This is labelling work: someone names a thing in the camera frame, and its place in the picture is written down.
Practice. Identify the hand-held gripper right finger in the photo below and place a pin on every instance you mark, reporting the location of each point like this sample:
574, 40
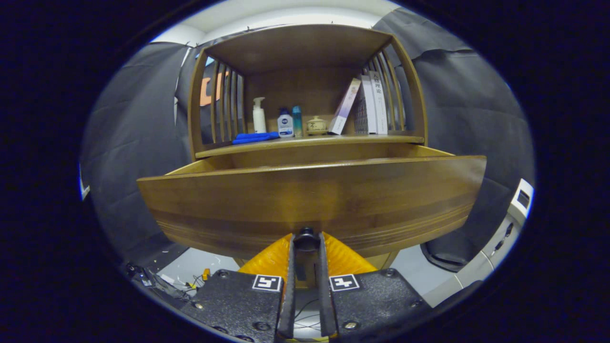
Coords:
326, 305

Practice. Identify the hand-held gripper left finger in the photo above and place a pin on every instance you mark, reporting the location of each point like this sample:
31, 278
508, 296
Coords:
287, 309

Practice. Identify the wooden drawer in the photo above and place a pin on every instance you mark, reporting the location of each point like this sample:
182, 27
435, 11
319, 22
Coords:
310, 200

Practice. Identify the wooden countertop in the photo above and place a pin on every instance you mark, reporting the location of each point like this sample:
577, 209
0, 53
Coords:
310, 141

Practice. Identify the wooden cabinet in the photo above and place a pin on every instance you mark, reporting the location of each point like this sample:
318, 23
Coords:
305, 90

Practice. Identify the blue cloth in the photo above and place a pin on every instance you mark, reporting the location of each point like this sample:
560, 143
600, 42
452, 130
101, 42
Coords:
255, 137

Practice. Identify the white machine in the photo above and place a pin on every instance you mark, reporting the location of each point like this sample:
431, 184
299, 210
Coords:
495, 247

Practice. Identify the beige lidded teacup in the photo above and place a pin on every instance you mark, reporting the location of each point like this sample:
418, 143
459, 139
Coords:
316, 126

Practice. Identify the white bottle blue cap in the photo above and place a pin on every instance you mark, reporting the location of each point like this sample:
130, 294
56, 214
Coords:
285, 127

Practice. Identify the teal bottle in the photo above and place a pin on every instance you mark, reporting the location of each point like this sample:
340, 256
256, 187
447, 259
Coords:
298, 124

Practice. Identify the white pump bottle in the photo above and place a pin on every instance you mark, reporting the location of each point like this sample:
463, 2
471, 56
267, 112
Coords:
259, 121

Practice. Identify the purple and white book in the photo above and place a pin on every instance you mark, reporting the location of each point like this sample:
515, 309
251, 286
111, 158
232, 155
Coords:
344, 107

